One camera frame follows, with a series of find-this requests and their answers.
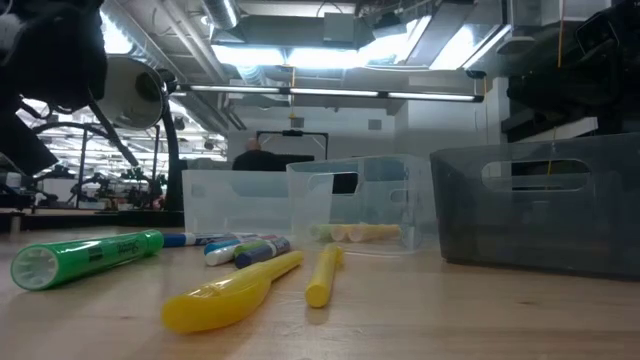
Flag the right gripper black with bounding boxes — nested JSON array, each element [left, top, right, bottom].
[[507, 0, 640, 114]]

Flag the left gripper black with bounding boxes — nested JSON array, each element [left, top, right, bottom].
[[0, 0, 109, 176]]

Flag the dark green highlighter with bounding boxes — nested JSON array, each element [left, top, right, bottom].
[[9, 228, 165, 292]]

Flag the dark grey translucent bin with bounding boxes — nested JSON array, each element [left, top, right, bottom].
[[429, 131, 640, 280]]

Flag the blue dry-erase marker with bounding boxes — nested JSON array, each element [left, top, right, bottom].
[[162, 231, 246, 248]]

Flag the teal dry-erase marker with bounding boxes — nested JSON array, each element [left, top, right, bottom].
[[203, 237, 244, 255]]

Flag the navy dry-erase marker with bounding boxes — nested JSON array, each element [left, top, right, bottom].
[[233, 236, 292, 270]]

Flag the clear plastic bin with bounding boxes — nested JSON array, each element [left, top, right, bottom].
[[286, 153, 440, 255], [181, 168, 297, 236]]

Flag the person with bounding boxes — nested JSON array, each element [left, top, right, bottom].
[[231, 138, 282, 173]]

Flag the long LED light bar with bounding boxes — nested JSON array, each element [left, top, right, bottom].
[[169, 83, 485, 104]]

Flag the black aluminium table frame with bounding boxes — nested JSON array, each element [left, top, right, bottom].
[[0, 208, 187, 234]]

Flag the black gantry frame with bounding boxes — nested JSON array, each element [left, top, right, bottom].
[[256, 129, 330, 162]]

